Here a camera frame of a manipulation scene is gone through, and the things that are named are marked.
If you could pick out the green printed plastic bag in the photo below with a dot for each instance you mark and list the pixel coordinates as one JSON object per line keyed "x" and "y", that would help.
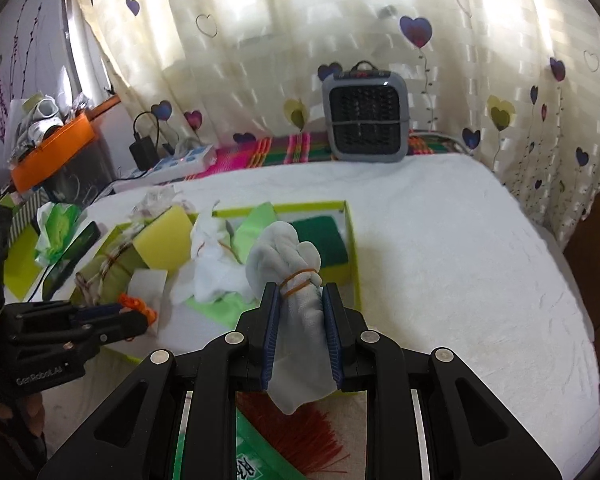
{"x": 250, "y": 455}

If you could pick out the yellow-green paper sheet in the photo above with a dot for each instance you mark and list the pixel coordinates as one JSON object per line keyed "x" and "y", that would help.
{"x": 22, "y": 270}

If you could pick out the green tissue packet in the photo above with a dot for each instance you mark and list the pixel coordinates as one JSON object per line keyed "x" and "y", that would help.
{"x": 57, "y": 230}

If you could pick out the white power strip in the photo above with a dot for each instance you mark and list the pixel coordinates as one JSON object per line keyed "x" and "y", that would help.
{"x": 175, "y": 165}

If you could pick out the black power adapter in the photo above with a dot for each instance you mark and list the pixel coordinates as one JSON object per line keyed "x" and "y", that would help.
{"x": 144, "y": 151}

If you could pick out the clear plastic wrapper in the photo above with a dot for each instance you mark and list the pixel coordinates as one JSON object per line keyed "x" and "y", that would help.
{"x": 155, "y": 202}

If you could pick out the lime green cardboard box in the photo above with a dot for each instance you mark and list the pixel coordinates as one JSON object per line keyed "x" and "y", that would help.
{"x": 352, "y": 260}

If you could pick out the grey space heater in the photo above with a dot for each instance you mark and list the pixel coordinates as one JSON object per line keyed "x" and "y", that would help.
{"x": 367, "y": 115}

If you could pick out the rolled green cloth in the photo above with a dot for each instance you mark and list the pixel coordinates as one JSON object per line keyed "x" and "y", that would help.
{"x": 110, "y": 275}

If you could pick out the pink dried flower branches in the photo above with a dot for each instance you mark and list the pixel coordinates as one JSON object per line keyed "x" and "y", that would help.
{"x": 0, "y": 100}

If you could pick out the person's left hand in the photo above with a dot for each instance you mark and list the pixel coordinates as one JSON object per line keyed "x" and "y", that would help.
{"x": 30, "y": 410}

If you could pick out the green and yellow sponge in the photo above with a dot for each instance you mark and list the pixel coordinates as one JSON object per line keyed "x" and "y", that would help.
{"x": 320, "y": 240}

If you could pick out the person's left forearm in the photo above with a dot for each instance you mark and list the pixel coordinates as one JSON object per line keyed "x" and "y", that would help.
{"x": 5, "y": 455}

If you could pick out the orange yarn tassel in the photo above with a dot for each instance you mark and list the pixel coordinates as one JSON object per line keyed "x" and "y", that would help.
{"x": 137, "y": 305}

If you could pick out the colourful plaid blanket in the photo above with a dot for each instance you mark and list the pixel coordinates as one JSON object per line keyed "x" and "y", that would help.
{"x": 280, "y": 150}

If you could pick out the orange tray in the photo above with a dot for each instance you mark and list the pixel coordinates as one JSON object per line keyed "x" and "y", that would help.
{"x": 50, "y": 155}

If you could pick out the striped gift box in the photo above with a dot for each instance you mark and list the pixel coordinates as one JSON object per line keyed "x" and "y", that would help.
{"x": 25, "y": 215}

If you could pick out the black smartphone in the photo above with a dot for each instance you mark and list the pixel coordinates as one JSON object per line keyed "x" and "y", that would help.
{"x": 72, "y": 260}

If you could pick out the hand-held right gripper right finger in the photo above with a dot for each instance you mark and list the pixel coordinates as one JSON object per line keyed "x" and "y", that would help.
{"x": 332, "y": 340}

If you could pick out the heart print curtain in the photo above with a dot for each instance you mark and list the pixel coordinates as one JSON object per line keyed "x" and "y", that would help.
{"x": 355, "y": 20}

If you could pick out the light green cloth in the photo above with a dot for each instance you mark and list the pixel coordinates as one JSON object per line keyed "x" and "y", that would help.
{"x": 255, "y": 225}

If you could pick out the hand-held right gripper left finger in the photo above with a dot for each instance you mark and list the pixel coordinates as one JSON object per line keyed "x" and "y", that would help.
{"x": 269, "y": 340}

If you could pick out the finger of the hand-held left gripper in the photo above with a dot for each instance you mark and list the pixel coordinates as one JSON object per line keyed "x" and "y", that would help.
{"x": 115, "y": 330}
{"x": 70, "y": 312}

